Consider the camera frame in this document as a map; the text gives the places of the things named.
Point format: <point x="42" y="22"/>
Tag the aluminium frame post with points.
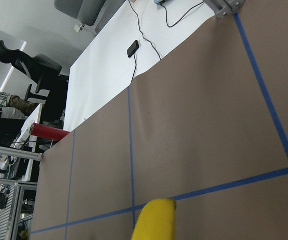
<point x="223" y="8"/>

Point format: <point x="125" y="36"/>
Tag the small black device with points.
<point x="133" y="48"/>

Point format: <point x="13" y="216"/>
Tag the red cylinder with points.
<point x="47" y="132"/>

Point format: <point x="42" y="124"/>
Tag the grey office chair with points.
<point x="89" y="13"/>

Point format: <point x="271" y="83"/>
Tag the black office chair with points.
<point x="42" y="70"/>

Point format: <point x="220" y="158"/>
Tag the deep yellow banana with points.
<point x="157" y="221"/>

